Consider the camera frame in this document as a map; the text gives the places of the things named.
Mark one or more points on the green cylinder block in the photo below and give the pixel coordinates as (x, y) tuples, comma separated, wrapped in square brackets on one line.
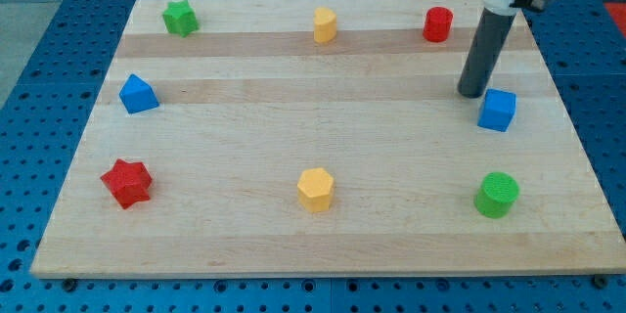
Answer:
[(497, 193)]

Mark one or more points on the red star block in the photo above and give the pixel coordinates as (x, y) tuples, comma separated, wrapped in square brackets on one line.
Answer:
[(128, 182)]

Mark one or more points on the green star block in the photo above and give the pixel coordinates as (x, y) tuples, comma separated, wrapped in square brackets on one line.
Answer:
[(180, 18)]

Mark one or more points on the yellow hexagon block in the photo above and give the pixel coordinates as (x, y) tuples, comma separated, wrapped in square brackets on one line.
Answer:
[(315, 189)]

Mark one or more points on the blue triangular block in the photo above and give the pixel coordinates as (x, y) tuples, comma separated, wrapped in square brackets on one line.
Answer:
[(137, 95)]

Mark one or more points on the red cylinder block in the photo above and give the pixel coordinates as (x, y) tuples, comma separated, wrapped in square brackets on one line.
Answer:
[(438, 21)]

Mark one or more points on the blue cube block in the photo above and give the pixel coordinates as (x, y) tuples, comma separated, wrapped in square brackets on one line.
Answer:
[(497, 110)]

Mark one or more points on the wooden board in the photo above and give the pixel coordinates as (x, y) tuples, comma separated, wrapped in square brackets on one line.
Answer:
[(250, 101)]

